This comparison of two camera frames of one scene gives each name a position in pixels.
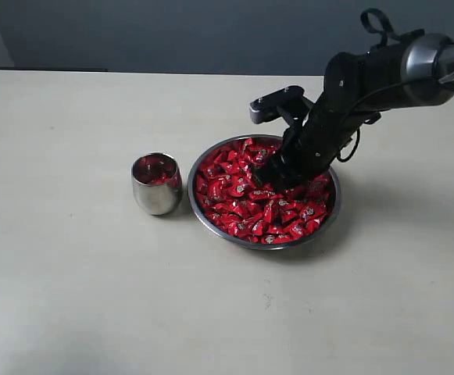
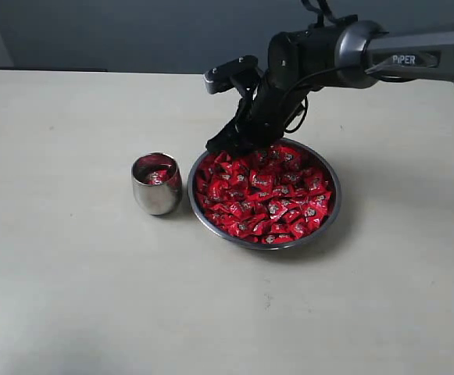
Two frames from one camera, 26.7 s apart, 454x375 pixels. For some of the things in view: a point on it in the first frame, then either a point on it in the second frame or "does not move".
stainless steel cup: (157, 183) does not move
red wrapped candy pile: (229, 197) does not move
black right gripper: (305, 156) -> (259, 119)
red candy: (155, 169) does not move
